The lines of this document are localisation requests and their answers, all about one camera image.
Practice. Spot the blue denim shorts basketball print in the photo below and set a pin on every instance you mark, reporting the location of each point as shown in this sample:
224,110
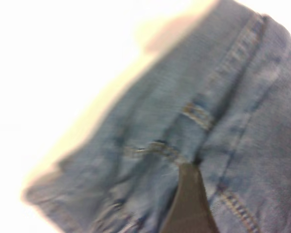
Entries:
172,97

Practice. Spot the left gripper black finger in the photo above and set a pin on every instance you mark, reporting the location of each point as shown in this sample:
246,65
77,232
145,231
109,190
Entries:
190,206

